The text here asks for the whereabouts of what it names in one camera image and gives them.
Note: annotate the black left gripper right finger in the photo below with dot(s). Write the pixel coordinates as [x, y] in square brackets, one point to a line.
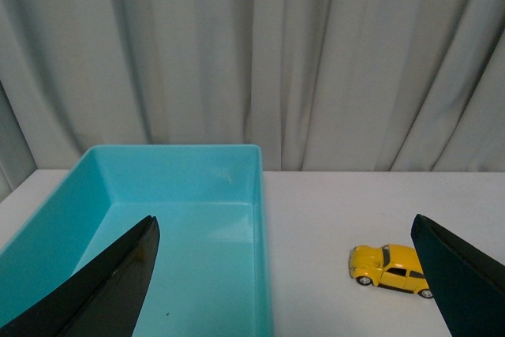
[467, 284]

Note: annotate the grey pleated curtain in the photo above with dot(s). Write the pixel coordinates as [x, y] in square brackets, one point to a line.
[340, 85]

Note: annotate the turquoise plastic storage box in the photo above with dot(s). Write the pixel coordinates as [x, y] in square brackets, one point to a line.
[211, 275]

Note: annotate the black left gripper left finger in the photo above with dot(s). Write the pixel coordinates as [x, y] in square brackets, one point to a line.
[103, 298]

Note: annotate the yellow beetle toy car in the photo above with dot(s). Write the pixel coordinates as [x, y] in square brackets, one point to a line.
[394, 267]

